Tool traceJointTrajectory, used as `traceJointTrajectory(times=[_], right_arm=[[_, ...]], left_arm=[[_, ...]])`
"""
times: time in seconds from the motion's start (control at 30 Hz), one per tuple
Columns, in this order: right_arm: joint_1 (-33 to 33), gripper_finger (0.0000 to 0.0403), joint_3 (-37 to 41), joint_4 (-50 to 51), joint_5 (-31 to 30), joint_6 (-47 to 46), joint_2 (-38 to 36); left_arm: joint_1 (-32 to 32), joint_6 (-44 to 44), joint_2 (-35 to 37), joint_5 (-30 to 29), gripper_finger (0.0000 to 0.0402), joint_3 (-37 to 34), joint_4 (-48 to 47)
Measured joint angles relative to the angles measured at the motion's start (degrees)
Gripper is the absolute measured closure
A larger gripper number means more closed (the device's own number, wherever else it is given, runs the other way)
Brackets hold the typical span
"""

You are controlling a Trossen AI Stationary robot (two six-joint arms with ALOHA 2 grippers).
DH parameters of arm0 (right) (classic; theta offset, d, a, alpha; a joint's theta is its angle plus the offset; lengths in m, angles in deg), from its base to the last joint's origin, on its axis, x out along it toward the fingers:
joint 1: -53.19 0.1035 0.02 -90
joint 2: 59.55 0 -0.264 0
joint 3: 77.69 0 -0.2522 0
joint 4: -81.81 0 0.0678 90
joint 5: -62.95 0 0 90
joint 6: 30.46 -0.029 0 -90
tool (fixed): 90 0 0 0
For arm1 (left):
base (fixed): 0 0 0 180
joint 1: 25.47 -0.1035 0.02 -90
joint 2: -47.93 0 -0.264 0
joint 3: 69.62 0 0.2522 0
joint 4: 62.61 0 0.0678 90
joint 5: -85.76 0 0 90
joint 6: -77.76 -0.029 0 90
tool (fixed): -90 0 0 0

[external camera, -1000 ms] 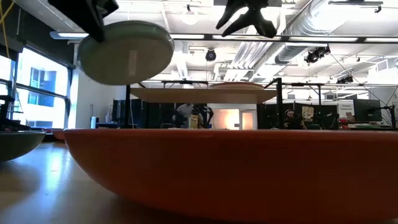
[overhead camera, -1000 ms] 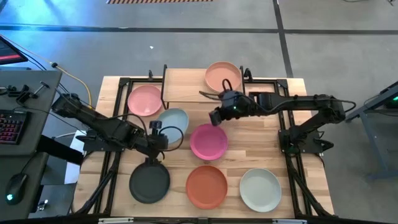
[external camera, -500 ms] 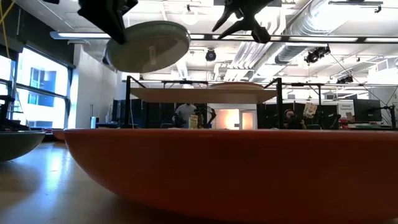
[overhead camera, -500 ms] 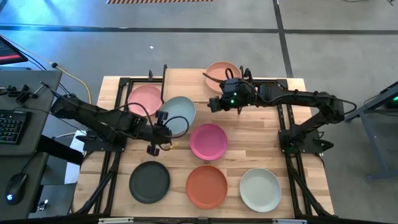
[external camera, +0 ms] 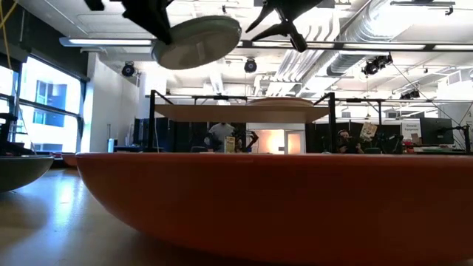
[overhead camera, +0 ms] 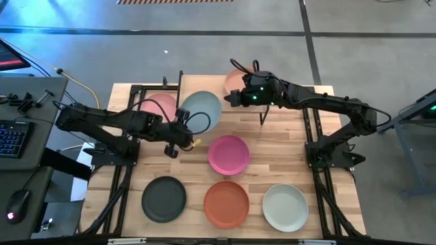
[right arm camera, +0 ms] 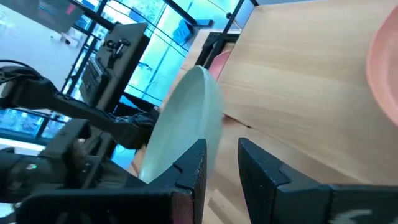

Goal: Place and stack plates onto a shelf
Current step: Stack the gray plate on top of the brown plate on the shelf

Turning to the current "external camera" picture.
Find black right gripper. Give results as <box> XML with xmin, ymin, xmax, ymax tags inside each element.
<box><xmin>245</xmin><ymin>0</ymin><xmax>324</xmax><ymax>41</ymax></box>

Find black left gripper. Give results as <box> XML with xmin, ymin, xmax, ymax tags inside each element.
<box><xmin>120</xmin><ymin>0</ymin><xmax>175</xmax><ymax>44</ymax></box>

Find pale green plate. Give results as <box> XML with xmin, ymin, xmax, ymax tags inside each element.
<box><xmin>150</xmin><ymin>15</ymin><xmax>243</xmax><ymax>71</ymax></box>

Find salmon red plate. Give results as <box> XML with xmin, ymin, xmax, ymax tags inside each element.
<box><xmin>61</xmin><ymin>153</ymin><xmax>79</xmax><ymax>168</ymax></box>

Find orange plate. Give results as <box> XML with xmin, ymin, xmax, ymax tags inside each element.
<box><xmin>75</xmin><ymin>152</ymin><xmax>473</xmax><ymax>265</ymax></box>

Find dark grey bowl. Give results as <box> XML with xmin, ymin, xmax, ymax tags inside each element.
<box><xmin>0</xmin><ymin>154</ymin><xmax>55</xmax><ymax>193</ymax></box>

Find long ceiling light strip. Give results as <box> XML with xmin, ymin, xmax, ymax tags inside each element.
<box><xmin>58</xmin><ymin>36</ymin><xmax>473</xmax><ymax>52</ymax></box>

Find black room divider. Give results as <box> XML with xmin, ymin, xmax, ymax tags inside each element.
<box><xmin>132</xmin><ymin>117</ymin><xmax>212</xmax><ymax>154</ymax></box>
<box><xmin>304</xmin><ymin>121</ymin><xmax>404</xmax><ymax>154</ymax></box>

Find person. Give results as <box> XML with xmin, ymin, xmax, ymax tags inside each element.
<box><xmin>336</xmin><ymin>129</ymin><xmax>366</xmax><ymax>154</ymax></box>
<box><xmin>204</xmin><ymin>123</ymin><xmax>237</xmax><ymax>154</ymax></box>

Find white door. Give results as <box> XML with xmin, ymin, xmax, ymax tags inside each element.
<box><xmin>283</xmin><ymin>129</ymin><xmax>306</xmax><ymax>155</ymax></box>

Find large window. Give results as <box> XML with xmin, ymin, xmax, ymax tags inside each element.
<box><xmin>0</xmin><ymin>55</ymin><xmax>84</xmax><ymax>154</ymax></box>

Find printed paper sheet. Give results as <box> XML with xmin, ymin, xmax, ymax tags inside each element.
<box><xmin>360</xmin><ymin>121</ymin><xmax>378</xmax><ymax>142</ymax></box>

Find black computer monitor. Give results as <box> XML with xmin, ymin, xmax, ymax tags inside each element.
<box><xmin>420</xmin><ymin>117</ymin><xmax>455</xmax><ymax>146</ymax></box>

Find silver ventilation duct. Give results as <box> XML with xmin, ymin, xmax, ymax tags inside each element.
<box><xmin>326</xmin><ymin>0</ymin><xmax>418</xmax><ymax>78</ymax></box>

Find wooden shelf with black frame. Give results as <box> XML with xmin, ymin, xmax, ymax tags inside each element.
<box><xmin>147</xmin><ymin>89</ymin><xmax>338</xmax><ymax>154</ymax></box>

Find yellow cable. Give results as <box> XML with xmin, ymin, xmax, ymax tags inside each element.
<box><xmin>0</xmin><ymin>0</ymin><xmax>19</xmax><ymax>71</ymax></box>

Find white wall sign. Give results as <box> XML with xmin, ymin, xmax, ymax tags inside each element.
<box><xmin>401</xmin><ymin>120</ymin><xmax>422</xmax><ymax>140</ymax></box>

